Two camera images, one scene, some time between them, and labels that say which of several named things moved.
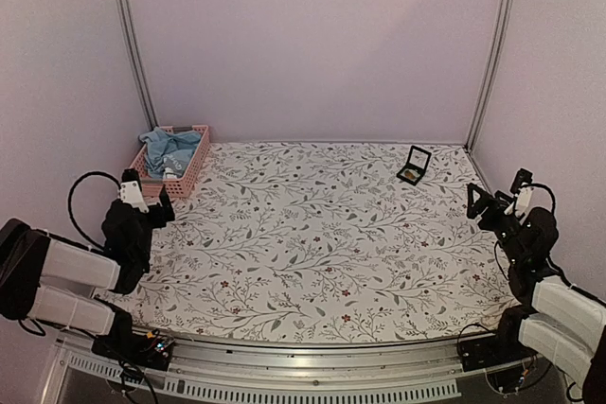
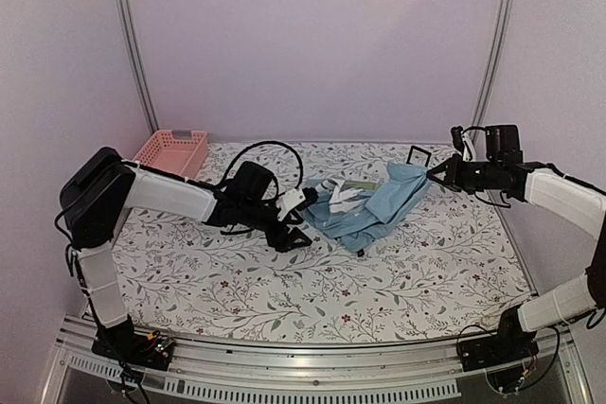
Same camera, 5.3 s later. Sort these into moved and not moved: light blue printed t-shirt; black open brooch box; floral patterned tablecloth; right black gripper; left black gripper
Moved: light blue printed t-shirt; right black gripper; left black gripper
Not moved: floral patterned tablecloth; black open brooch box
